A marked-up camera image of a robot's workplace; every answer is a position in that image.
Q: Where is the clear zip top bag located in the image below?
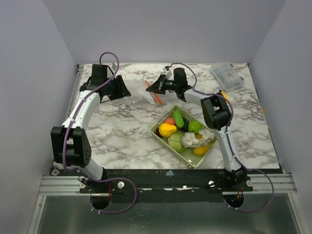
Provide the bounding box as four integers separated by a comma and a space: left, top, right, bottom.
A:
129, 79, 166, 106

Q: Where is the green toy cucumber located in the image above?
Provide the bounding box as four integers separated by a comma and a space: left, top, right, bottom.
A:
173, 110, 184, 128

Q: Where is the orange toy peach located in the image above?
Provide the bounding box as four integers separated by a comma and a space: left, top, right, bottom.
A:
164, 118, 176, 126

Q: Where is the yellow toy pear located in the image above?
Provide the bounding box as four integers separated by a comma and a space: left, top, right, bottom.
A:
158, 123, 177, 138

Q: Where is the pale green toy lettuce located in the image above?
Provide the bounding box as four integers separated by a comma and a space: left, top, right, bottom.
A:
168, 133, 186, 153

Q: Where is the yellow toy lemon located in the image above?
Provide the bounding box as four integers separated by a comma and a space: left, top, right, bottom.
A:
193, 145, 210, 156

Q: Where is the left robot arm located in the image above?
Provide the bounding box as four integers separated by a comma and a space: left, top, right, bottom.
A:
51, 64, 131, 193

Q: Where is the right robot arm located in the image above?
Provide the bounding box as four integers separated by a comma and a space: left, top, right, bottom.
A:
146, 66, 247, 191

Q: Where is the dark green toy avocado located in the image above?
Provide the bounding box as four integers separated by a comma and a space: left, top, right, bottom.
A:
181, 118, 189, 132

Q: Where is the bright green toy cabbage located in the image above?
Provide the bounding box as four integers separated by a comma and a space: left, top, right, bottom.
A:
188, 120, 203, 135

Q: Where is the white toy mushroom cluster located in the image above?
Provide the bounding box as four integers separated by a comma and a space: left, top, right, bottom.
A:
181, 129, 215, 148

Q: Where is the clear plastic parts box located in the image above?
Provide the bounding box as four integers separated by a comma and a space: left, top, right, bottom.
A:
210, 62, 244, 91

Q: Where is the pale green plastic basket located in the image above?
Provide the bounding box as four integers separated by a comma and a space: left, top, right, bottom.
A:
151, 105, 217, 169

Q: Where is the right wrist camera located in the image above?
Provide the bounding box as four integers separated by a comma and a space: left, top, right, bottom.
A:
163, 65, 172, 79

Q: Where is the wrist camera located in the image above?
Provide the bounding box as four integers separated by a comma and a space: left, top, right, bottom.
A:
163, 65, 172, 79
107, 63, 117, 73

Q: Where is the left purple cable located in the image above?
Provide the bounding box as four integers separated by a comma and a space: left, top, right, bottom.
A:
62, 51, 137, 215

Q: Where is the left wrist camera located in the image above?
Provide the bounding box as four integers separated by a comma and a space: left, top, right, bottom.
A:
107, 63, 117, 73

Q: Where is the black front mounting rail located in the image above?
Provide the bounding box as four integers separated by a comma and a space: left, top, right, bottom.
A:
45, 169, 253, 208

